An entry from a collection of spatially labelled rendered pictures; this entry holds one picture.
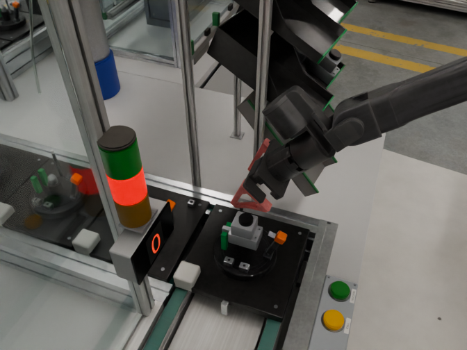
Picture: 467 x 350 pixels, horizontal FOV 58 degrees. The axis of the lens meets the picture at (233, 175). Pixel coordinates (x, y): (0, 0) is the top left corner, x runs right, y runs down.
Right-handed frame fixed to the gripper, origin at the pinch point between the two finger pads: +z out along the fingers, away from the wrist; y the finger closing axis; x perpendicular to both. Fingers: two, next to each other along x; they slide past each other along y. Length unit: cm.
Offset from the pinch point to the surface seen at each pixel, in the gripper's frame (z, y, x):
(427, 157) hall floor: 45, -176, 123
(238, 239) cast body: 10.5, 2.3, 9.0
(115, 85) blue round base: 68, -60, -35
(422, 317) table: -4, -6, 53
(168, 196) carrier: 31.5, -10.0, -3.4
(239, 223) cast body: 7.6, 1.2, 6.2
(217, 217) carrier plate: 22.0, -7.9, 7.2
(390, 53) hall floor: 67, -307, 97
